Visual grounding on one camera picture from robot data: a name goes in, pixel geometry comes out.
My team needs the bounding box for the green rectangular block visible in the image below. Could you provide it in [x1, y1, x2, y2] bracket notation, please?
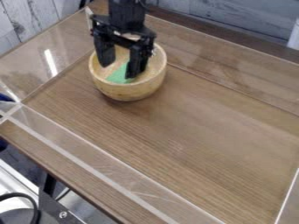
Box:
[107, 62, 133, 84]

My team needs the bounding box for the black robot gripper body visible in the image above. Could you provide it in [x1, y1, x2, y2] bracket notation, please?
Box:
[89, 0, 156, 51]

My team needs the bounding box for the black cable loop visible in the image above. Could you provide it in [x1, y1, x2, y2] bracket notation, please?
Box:
[0, 192, 42, 224]

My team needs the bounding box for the clear acrylic corner bracket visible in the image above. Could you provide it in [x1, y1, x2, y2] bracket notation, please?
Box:
[84, 6, 93, 30]

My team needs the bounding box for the brown wooden bowl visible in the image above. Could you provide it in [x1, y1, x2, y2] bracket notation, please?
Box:
[88, 44, 167, 102]

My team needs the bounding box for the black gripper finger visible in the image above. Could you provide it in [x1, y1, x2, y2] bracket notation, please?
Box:
[125, 45, 152, 79]
[93, 35, 116, 67]

